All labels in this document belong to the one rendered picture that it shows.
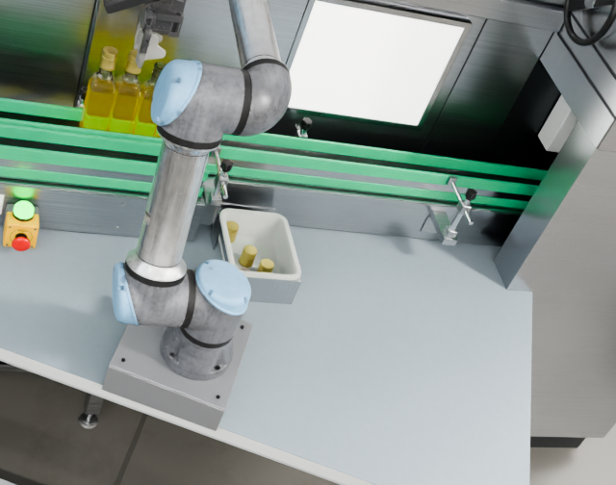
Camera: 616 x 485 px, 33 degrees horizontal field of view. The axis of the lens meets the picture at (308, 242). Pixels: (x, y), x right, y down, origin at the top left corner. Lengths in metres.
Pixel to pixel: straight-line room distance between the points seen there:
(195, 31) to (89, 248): 0.56
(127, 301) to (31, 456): 1.09
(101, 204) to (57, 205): 0.10
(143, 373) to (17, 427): 0.96
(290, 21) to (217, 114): 0.76
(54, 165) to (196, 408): 0.64
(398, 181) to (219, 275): 0.81
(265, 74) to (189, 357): 0.61
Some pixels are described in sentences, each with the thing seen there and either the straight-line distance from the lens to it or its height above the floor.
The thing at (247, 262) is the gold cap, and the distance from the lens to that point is 2.45.
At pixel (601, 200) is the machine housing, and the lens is 2.68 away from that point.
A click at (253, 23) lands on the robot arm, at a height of 1.46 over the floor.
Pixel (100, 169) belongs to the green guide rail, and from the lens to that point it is 2.34.
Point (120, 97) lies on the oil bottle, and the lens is 2.36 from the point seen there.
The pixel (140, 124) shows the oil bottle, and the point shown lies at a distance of 2.41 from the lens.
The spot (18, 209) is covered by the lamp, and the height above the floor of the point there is 0.85.
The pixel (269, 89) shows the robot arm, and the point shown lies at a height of 1.46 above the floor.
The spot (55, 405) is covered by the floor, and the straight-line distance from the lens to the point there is 3.06.
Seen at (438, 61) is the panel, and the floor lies 1.20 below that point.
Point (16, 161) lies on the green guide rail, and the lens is 2.33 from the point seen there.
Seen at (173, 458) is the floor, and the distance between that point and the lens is 3.02.
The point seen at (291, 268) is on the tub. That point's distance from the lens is 2.43.
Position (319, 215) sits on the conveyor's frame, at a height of 0.80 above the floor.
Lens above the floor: 2.40
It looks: 39 degrees down
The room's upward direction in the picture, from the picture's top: 23 degrees clockwise
